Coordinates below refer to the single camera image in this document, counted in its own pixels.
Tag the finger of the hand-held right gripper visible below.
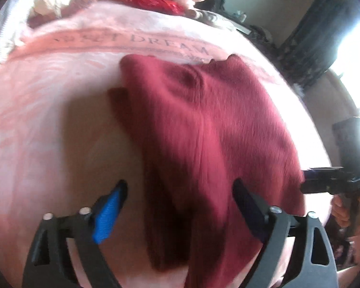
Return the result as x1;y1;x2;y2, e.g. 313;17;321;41
300;166;347;195

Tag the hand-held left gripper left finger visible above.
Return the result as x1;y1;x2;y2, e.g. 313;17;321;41
22;179;128;288

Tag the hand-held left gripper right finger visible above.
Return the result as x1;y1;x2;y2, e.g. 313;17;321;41
232;178;339;288

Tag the dark red knit sweater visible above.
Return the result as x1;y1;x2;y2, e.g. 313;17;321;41
108;53;306;288

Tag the person's right forearm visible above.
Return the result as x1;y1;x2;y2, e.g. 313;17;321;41
336;262;360;288

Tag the person's right hand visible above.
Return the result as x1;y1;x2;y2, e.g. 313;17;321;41
330;192;360;248

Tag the bright window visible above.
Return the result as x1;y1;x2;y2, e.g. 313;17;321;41
333;15;360;78

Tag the dark curtain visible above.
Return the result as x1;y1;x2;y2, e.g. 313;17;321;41
277;0;360;87

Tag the pink patterned blanket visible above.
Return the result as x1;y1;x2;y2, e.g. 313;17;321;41
0;0;333;288

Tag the grey cloth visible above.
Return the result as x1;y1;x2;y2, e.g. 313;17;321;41
0;0;33;75

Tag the red sequined cloth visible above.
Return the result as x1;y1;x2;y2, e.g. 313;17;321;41
123;0;188;14

